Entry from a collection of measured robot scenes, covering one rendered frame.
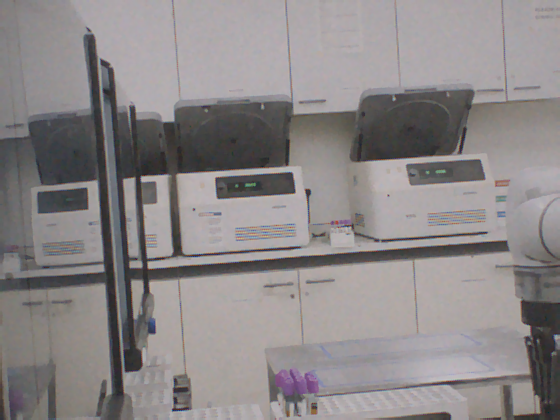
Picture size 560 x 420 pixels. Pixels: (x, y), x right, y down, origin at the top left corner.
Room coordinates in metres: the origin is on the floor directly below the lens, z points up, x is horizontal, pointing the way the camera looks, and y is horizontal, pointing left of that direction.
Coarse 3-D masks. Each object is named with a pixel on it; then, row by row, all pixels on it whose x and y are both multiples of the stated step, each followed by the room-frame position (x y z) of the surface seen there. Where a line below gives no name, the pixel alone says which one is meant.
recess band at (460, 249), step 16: (304, 256) 3.66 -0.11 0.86; (320, 256) 3.67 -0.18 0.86; (336, 256) 3.67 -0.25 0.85; (352, 256) 3.68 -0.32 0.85; (368, 256) 3.69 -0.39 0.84; (384, 256) 3.70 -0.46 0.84; (400, 256) 3.71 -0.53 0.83; (416, 256) 3.72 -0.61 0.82; (432, 256) 3.72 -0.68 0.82; (160, 272) 3.59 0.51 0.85; (176, 272) 3.60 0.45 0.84; (192, 272) 3.60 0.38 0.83; (208, 272) 3.61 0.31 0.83; (224, 272) 3.62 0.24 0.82; (240, 272) 3.63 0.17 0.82
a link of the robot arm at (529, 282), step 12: (516, 276) 1.34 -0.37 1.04; (528, 276) 1.31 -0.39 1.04; (540, 276) 1.30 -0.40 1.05; (552, 276) 1.30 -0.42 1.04; (516, 288) 1.35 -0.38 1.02; (528, 288) 1.31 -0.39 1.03; (540, 288) 1.30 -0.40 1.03; (552, 288) 1.30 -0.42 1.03; (528, 300) 1.32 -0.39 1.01; (540, 300) 1.31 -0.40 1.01; (552, 300) 1.31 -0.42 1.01
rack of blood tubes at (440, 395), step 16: (320, 400) 1.33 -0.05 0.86; (336, 400) 1.33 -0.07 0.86; (352, 400) 1.33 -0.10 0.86; (368, 400) 1.32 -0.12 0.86; (384, 400) 1.31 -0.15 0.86; (400, 400) 1.30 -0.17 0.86; (416, 400) 1.31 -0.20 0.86; (432, 400) 1.29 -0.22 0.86; (448, 400) 1.28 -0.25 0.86; (464, 400) 1.28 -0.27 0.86; (272, 416) 1.31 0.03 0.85; (304, 416) 1.25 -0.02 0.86; (320, 416) 1.25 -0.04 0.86; (336, 416) 1.25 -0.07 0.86; (352, 416) 1.26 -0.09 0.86; (368, 416) 1.26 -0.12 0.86; (384, 416) 1.26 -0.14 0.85; (400, 416) 1.36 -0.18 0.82; (416, 416) 1.37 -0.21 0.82; (432, 416) 1.37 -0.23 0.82; (448, 416) 1.36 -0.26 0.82; (464, 416) 1.28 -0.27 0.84
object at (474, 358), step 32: (288, 352) 1.92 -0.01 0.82; (320, 352) 1.90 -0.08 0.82; (352, 352) 1.87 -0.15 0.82; (384, 352) 1.85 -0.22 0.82; (416, 352) 1.83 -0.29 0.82; (448, 352) 1.81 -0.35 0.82; (480, 352) 1.79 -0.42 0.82; (512, 352) 1.77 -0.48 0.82; (320, 384) 1.61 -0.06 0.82; (352, 384) 1.59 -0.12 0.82; (384, 384) 1.58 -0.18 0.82; (416, 384) 1.57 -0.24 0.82; (448, 384) 1.58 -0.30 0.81; (480, 384) 1.59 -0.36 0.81; (512, 416) 2.03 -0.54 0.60
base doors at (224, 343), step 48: (192, 288) 3.56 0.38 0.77; (240, 288) 3.57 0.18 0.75; (288, 288) 3.59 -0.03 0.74; (336, 288) 3.63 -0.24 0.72; (384, 288) 3.65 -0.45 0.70; (432, 288) 3.68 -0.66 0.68; (480, 288) 3.70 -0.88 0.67; (192, 336) 3.56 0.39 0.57; (240, 336) 3.57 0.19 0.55; (288, 336) 3.59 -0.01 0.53; (336, 336) 3.62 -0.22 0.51; (384, 336) 3.65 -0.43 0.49; (192, 384) 3.55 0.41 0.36; (240, 384) 3.57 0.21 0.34; (528, 384) 3.72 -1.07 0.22
